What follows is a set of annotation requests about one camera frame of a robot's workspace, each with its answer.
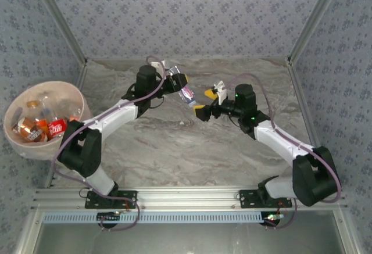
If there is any clear bottle purple label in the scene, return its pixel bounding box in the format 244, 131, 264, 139
168, 65, 199, 109

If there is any red cola label bottle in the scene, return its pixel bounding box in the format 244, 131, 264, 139
47, 119, 69, 141

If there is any brown label drink bottle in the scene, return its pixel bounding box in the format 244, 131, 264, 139
10, 116, 49, 144

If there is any round pink plastic bin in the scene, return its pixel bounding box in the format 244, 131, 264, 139
3, 81, 94, 162

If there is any right small black controller board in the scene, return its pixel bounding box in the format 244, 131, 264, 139
263, 212, 285, 228

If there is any small black controller board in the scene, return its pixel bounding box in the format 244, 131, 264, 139
263, 212, 285, 228
96, 212, 121, 228

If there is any grey sheet metal panel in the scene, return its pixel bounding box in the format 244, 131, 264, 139
13, 209, 364, 254

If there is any left small black controller board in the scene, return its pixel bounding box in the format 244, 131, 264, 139
96, 212, 121, 228

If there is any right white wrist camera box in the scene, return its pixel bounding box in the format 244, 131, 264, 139
213, 80, 230, 106

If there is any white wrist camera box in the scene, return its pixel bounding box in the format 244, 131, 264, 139
149, 59, 167, 71
213, 80, 230, 106

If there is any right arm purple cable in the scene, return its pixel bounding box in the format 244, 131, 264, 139
222, 73, 343, 230

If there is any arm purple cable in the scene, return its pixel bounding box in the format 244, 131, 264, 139
222, 73, 343, 230
51, 56, 141, 232

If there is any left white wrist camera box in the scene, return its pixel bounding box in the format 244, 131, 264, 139
149, 59, 167, 71

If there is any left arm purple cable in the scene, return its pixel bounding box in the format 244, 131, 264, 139
51, 56, 141, 232

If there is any right aluminium table rail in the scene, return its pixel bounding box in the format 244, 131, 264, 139
287, 58, 334, 187

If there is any aluminium mounting rail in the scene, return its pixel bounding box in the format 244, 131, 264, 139
31, 186, 349, 212

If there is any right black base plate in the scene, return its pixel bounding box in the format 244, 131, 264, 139
238, 189, 293, 209

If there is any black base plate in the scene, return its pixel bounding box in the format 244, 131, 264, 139
84, 190, 138, 210
238, 189, 293, 209

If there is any slotted grey cable duct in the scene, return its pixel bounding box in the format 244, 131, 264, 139
42, 210, 269, 224

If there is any left aluminium frame post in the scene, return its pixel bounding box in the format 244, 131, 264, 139
28, 0, 88, 65

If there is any aluminium frame post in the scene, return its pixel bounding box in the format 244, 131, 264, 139
28, 0, 88, 65
287, 0, 347, 65

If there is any right aluminium frame post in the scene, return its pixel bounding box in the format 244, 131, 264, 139
287, 0, 347, 65

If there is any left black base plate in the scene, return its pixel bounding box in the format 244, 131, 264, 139
84, 190, 138, 210

